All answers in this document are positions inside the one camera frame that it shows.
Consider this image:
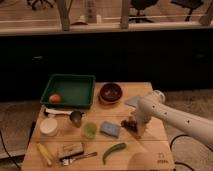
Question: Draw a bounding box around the metal fork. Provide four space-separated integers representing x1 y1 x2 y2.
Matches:
61 152 98 166

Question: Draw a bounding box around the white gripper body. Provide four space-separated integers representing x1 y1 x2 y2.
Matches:
132 109 151 138

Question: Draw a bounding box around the white round container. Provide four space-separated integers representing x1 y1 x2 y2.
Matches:
39 118 58 136

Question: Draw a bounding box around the black office chair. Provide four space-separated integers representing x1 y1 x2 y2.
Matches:
129 0 158 23

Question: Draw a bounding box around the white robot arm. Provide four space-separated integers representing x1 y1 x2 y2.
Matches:
129 90 213 149

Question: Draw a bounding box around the yellow corn cob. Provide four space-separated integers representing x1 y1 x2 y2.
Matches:
37 143 54 166

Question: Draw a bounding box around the green pepper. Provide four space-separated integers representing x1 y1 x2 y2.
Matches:
102 143 127 165

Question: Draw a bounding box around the dark red bowl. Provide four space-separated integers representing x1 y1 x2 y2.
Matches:
98 83 123 104

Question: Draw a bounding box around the green plastic tray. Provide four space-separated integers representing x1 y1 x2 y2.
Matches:
40 74 96 109

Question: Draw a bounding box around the black cable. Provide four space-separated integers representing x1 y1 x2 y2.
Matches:
169 134 196 171
0 128 23 171

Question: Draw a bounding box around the grey cloth square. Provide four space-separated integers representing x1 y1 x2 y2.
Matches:
125 95 141 107

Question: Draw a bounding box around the white handled utensil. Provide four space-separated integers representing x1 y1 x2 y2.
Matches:
44 108 72 116

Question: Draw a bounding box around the orange red fruit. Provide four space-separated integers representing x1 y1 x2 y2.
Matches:
49 93 61 103

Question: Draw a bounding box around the wooden post left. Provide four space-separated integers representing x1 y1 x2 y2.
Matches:
56 0 70 31

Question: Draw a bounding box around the green plastic cup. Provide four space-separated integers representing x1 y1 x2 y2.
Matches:
83 122 97 139

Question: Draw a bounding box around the wooden post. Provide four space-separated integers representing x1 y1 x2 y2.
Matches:
56 0 70 31
120 0 131 29

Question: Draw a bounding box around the small beige box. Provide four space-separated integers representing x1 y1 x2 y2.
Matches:
58 142 84 159

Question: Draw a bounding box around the black cable left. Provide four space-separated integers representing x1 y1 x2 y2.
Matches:
0 128 23 171

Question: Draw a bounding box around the metal cup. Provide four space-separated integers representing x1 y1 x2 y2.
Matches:
69 111 83 128

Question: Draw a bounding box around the blue sponge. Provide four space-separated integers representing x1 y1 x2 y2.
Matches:
100 121 121 138

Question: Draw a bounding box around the black cable right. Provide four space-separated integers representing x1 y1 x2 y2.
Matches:
169 134 196 171

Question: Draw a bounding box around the wooden post middle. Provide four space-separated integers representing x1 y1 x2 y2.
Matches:
120 0 131 29

